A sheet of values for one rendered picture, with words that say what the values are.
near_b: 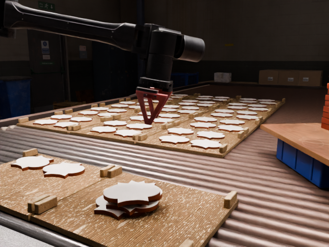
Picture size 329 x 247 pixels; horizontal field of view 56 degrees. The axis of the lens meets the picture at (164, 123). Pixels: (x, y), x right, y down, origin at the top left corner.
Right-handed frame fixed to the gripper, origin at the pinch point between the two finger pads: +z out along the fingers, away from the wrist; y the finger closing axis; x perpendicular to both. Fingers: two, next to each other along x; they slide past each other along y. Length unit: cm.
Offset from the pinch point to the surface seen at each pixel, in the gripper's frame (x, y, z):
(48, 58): 338, 624, 22
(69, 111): 74, 132, 31
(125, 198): 2.8, -3.8, 19.8
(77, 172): 24.1, 20.9, 26.2
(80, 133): 45, 78, 29
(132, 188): 2.4, 2.0, 19.6
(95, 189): 14.5, 11.1, 26.0
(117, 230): 2.6, -9.7, 24.7
